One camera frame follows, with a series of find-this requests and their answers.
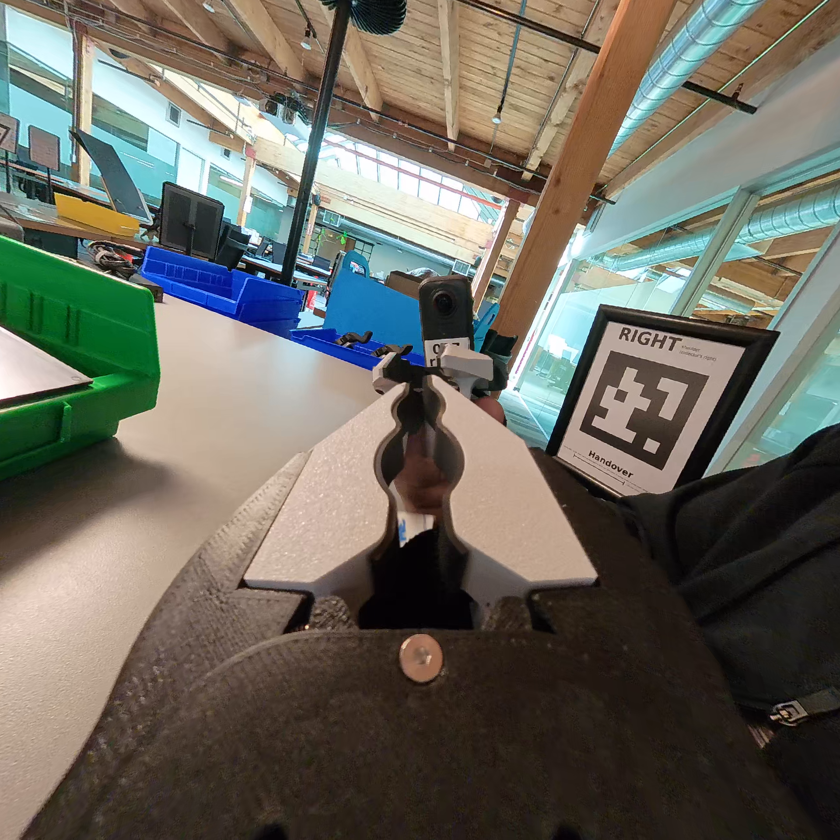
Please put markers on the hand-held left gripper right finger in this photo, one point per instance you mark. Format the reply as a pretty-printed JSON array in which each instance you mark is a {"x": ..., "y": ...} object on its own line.
[{"x": 518, "y": 525}]

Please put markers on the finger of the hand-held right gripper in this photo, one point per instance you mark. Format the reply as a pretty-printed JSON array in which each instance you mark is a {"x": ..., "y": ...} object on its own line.
[
  {"x": 387, "y": 371},
  {"x": 467, "y": 364}
]

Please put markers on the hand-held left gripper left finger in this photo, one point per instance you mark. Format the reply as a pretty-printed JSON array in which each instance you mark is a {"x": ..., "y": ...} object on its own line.
[{"x": 315, "y": 518}]

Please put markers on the thin dark card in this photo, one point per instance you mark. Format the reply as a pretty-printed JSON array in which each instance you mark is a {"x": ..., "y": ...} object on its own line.
[{"x": 413, "y": 528}]

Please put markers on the person's right hand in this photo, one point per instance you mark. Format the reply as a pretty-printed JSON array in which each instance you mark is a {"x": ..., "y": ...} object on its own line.
[{"x": 423, "y": 482}]

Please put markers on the blue panel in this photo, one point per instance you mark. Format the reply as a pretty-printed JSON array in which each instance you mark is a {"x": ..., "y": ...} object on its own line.
[{"x": 371, "y": 308}]

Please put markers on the blue plastic bin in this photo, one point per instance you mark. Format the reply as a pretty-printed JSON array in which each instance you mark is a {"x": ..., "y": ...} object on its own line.
[
  {"x": 223, "y": 289},
  {"x": 328, "y": 341}
]

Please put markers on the black framed marker sign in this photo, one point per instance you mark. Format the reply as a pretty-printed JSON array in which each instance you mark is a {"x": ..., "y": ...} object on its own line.
[{"x": 663, "y": 407}]

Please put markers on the black floor lamp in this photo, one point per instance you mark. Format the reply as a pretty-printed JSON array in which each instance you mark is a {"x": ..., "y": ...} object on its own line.
[{"x": 321, "y": 131}]

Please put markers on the black monitor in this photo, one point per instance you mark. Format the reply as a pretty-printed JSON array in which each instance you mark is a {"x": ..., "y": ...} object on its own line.
[{"x": 191, "y": 220}]

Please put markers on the green plastic bin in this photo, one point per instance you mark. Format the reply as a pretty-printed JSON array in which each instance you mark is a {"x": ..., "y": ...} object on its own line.
[{"x": 79, "y": 348}]

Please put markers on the black flat sheet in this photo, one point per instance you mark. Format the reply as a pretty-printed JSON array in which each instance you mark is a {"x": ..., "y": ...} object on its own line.
[{"x": 33, "y": 367}]

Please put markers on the yellow bin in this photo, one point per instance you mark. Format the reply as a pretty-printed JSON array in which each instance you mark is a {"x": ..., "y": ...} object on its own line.
[{"x": 95, "y": 216}]

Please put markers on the tilted black board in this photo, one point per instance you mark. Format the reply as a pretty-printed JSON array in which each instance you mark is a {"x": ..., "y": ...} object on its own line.
[{"x": 111, "y": 174}]

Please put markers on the wooden post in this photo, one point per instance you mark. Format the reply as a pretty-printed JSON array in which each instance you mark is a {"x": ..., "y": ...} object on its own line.
[{"x": 577, "y": 184}]

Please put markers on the silver ventilation duct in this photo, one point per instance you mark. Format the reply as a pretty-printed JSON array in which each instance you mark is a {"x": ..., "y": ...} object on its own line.
[
  {"x": 676, "y": 65},
  {"x": 787, "y": 220}
]

